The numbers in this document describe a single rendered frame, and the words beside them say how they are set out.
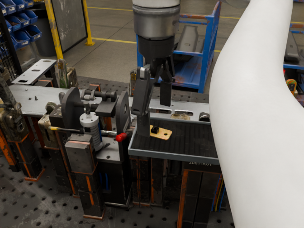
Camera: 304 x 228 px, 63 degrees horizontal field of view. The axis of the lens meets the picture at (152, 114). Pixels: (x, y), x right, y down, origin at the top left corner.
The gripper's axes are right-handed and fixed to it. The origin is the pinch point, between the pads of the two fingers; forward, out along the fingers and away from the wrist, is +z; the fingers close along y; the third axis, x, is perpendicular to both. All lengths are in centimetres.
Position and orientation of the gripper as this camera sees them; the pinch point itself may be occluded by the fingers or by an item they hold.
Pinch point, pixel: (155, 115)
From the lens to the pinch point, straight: 61.7
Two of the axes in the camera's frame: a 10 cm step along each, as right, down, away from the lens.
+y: 4.1, -5.3, 7.4
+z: 0.0, 8.1, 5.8
